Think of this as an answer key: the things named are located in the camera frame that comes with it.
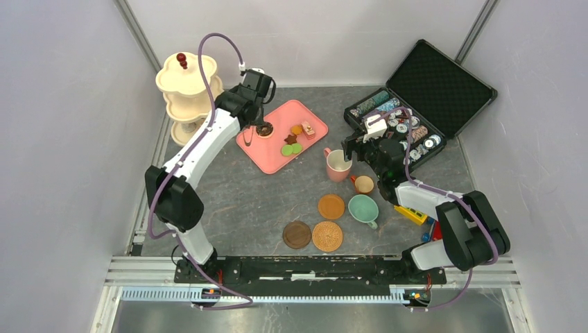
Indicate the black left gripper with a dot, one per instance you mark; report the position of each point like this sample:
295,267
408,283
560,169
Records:
260,120

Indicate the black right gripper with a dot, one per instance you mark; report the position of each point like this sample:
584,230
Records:
351,144

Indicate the chocolate donut toy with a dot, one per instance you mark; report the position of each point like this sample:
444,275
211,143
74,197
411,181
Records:
264,130

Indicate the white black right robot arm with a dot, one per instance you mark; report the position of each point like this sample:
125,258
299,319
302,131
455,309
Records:
472,233

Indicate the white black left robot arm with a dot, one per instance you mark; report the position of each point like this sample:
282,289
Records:
171,189

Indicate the pink serving tray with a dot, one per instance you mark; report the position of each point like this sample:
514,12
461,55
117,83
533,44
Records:
266,153

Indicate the small orange cup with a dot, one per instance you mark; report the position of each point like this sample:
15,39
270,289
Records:
362,184

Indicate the pink mug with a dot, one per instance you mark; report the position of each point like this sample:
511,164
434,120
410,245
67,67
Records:
338,167

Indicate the green round cookie left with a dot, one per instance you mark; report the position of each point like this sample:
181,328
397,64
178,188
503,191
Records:
286,150

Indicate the green round cookie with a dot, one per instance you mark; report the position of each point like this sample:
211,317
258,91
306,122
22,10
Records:
296,148
286,150

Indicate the brown star cookie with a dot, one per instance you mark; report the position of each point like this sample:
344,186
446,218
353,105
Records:
291,139

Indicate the orange flower cookie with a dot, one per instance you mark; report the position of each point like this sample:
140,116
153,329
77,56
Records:
297,130

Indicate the green round cookie right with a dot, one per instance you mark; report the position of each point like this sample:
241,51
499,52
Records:
296,148

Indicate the teal green cup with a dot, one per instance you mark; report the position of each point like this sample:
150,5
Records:
364,209

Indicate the pink slice cake toy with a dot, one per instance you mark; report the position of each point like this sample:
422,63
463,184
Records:
308,130

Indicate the orange round coaster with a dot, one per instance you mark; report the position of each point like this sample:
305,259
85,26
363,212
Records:
331,207

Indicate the cream three-tier dessert stand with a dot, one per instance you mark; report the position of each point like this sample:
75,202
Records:
183,89

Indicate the black poker chip case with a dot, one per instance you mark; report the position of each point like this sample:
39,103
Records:
442,95

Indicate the yellow toy block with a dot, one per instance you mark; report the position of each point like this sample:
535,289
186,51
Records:
415,216

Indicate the woven tan round coaster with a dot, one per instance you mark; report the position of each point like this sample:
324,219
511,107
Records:
327,236

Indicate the red toy block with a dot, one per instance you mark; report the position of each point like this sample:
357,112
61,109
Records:
435,232

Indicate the dark brown round coaster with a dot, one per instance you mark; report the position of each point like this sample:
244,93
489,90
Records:
296,235

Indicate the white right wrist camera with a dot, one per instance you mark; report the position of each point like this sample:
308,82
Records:
375,127

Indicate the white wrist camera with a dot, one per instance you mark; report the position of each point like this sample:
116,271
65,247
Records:
244,69
375,127

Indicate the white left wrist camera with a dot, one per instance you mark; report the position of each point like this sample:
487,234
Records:
244,69

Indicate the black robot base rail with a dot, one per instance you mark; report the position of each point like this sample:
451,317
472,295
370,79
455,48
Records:
234,281

